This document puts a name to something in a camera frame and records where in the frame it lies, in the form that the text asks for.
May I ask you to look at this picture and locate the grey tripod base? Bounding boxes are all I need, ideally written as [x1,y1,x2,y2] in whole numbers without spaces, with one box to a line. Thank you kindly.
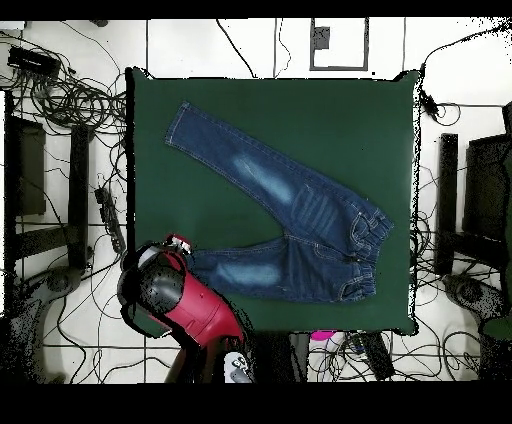
[7,264,86,383]
[441,272,512,324]

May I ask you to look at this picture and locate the blue denim jeans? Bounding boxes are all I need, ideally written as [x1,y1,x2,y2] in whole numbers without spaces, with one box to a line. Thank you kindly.
[163,100,395,304]

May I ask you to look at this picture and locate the black stand frame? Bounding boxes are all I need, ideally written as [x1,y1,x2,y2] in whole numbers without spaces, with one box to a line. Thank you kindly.
[434,132,512,277]
[3,90,91,281]

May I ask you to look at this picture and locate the grey square floor frame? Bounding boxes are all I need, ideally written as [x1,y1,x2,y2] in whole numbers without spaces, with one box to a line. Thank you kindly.
[309,17,370,72]

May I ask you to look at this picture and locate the green round object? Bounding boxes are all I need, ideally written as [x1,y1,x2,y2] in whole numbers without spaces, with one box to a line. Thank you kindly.
[480,317,512,342]

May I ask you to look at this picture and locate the black electronics box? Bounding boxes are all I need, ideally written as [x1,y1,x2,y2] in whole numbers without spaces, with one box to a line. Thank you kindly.
[7,45,62,78]

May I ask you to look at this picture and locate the long black cable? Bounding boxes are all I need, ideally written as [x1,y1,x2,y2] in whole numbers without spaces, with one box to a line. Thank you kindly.
[215,18,258,80]

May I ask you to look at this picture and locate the dark flat panel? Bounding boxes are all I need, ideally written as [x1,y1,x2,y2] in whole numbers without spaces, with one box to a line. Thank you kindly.
[15,119,48,217]
[462,133,512,241]

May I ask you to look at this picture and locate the wide black power strip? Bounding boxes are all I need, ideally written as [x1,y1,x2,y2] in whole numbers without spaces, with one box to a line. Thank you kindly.
[358,331,397,382]

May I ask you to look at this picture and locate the black cable with plug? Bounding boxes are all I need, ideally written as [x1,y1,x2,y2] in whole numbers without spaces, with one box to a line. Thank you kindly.
[418,21,512,123]

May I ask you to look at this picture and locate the dark grey square plate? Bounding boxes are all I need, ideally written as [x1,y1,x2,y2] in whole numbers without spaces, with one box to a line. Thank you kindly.
[311,26,332,50]

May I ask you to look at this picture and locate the dark green table cloth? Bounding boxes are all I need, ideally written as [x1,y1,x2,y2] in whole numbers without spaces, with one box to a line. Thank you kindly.
[124,66,420,336]

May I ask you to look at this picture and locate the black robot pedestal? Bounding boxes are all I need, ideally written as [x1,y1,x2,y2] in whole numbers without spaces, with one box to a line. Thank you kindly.
[253,330,310,383]

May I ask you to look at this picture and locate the white plastic object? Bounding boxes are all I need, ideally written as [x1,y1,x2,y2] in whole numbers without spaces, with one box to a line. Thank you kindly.
[307,331,346,381]

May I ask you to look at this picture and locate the tangled black cables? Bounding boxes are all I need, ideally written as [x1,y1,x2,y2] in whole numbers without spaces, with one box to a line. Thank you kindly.
[7,67,128,139]
[408,163,501,381]

